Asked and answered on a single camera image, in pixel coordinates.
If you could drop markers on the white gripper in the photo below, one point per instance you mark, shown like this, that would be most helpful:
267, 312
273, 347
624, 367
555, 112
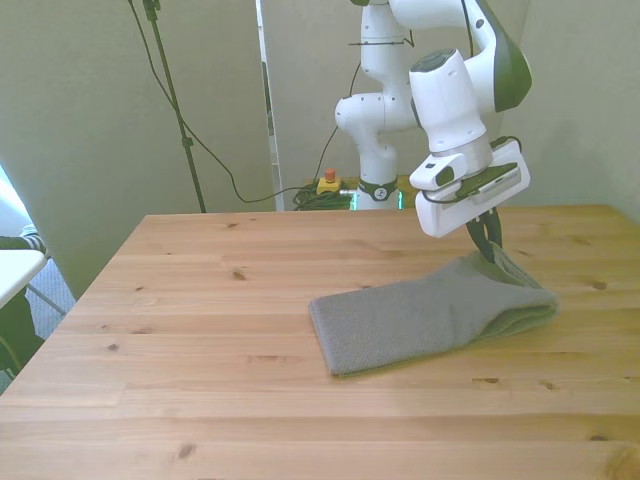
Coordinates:
450, 220

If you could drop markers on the grey towel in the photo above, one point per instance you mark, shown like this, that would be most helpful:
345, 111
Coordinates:
400, 320

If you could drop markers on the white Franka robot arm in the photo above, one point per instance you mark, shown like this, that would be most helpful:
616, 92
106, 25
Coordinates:
445, 100

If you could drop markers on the yellow emergency stop button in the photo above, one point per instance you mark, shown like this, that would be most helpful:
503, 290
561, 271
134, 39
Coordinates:
328, 184

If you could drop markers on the white partition edge strip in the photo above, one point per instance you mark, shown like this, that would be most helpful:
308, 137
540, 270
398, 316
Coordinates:
272, 165

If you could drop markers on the white side table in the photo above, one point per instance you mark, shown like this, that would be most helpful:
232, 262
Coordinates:
15, 272

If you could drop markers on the dark trouser leg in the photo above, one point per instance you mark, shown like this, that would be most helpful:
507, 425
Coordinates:
17, 330

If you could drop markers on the dark wrist camera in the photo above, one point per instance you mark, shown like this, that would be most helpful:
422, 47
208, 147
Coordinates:
487, 180

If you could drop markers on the black camera stand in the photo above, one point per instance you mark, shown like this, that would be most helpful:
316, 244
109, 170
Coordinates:
172, 95

